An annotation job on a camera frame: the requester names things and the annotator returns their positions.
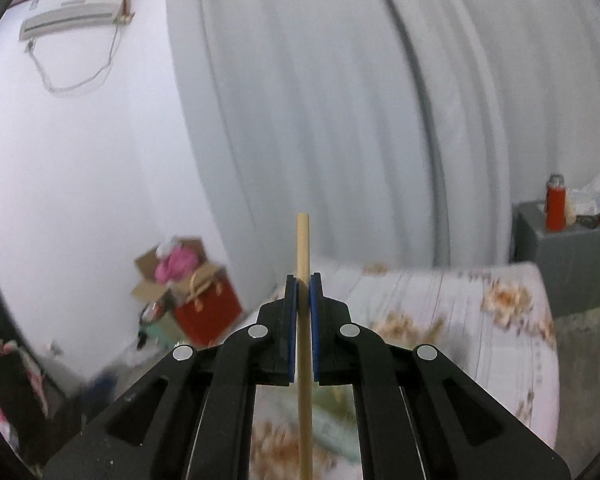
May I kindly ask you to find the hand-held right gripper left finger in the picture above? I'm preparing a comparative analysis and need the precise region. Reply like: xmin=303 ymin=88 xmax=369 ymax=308
xmin=42 ymin=275 xmax=299 ymax=480

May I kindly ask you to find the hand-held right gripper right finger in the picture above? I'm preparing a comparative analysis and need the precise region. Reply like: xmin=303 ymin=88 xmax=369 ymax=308
xmin=311 ymin=273 xmax=571 ymax=480

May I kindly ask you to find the long wooden chopstick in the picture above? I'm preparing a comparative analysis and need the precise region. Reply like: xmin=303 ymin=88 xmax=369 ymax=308
xmin=296 ymin=214 xmax=313 ymax=480

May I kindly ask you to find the green plastic utensil basket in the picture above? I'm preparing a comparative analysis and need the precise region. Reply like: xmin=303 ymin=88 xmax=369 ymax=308
xmin=312 ymin=392 xmax=361 ymax=461

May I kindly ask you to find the red tote bag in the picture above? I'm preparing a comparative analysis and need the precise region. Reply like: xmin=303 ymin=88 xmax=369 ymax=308
xmin=172 ymin=266 xmax=243 ymax=347

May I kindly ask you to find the floral checked tablecloth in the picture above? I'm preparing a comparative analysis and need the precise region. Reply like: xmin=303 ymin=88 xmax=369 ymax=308
xmin=250 ymin=260 xmax=561 ymax=480

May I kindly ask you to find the teal bag on floor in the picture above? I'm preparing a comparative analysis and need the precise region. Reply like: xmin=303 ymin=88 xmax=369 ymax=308
xmin=139 ymin=305 xmax=191 ymax=348

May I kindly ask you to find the pink plastic bag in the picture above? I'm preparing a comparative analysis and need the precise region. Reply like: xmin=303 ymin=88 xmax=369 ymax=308
xmin=155 ymin=250 xmax=201 ymax=285

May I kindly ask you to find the cardboard box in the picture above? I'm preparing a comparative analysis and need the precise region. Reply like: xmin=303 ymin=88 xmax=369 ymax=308
xmin=132 ymin=236 xmax=228 ymax=306

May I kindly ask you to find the white curtain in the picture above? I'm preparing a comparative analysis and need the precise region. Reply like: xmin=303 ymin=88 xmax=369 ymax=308
xmin=165 ymin=0 xmax=600 ymax=271

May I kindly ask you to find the grey cabinet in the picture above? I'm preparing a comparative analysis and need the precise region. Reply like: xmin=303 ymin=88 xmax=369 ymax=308
xmin=512 ymin=200 xmax=600 ymax=318

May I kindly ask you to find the red thermos bottle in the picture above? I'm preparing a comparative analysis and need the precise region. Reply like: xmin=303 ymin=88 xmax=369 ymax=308
xmin=545 ymin=173 xmax=568 ymax=232

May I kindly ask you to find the white plastic bag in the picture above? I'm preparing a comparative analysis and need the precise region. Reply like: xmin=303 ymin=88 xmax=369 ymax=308
xmin=567 ymin=167 xmax=600 ymax=226

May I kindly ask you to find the white air conditioner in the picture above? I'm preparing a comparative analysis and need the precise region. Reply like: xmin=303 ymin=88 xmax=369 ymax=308
xmin=19 ymin=0 xmax=131 ymax=42

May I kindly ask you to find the air conditioner cable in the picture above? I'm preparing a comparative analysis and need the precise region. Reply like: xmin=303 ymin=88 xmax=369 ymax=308
xmin=27 ymin=0 xmax=131 ymax=95

